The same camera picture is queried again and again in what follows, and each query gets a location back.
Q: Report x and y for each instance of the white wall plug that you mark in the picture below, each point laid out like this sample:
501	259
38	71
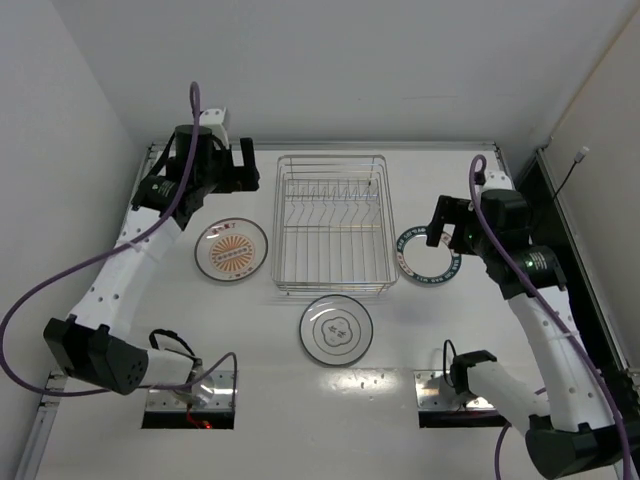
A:
581	154

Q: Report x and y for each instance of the clear plate black rim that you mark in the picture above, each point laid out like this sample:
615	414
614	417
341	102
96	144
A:
336	331

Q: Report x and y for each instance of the left steel base plate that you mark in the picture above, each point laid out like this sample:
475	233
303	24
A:
214	394

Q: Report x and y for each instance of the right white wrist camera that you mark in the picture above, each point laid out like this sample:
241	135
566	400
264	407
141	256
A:
495	180

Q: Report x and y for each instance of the steel base plate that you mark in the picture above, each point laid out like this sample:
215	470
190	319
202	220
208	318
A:
214	394
434	395

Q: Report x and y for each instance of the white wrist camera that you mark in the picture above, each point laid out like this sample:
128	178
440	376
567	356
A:
216	120
495	180

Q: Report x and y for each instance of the steel wire dish rack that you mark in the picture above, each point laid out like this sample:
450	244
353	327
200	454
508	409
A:
333	225

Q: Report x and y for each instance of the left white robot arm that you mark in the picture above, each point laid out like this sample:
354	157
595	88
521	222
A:
91	343

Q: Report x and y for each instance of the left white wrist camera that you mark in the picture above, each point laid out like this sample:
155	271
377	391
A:
216	120

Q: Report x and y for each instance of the dark green rimmed plate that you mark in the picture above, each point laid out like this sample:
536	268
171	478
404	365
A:
415	263

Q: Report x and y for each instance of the right steel base plate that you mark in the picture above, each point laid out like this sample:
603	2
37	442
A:
434	395

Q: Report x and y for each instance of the orange sunburst glass plate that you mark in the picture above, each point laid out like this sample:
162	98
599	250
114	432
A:
231	250

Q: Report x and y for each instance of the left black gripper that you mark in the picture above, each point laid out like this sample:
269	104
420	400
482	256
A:
238	167

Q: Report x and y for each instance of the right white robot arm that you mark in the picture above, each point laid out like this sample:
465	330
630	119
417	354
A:
577	427

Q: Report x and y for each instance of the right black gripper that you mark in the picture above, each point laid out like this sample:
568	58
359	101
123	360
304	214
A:
451	215

